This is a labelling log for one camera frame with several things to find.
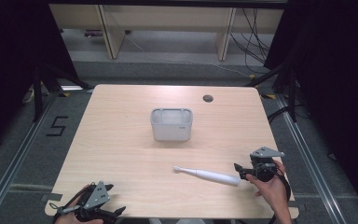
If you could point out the white toothbrush holder box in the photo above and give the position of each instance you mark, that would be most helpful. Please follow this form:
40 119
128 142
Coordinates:
171 127

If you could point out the white electric toothbrush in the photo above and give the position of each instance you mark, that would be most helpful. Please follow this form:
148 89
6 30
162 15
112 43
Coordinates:
211 176

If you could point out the black metal stand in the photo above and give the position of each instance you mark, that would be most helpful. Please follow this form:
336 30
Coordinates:
38 93
292 93

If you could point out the person's left hand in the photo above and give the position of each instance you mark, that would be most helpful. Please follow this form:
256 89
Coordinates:
74 219

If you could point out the dark curtain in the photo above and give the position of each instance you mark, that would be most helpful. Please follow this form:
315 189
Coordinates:
12 62
338 77

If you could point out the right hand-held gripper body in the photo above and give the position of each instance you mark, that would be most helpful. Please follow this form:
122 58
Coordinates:
263 166

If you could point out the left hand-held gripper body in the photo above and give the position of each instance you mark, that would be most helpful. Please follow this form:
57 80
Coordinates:
97 196

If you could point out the metal floor rail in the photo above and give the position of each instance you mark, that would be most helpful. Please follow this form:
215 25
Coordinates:
15 161
310 161

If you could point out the person's right hand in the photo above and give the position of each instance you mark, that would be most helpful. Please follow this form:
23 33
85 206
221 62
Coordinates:
270 189

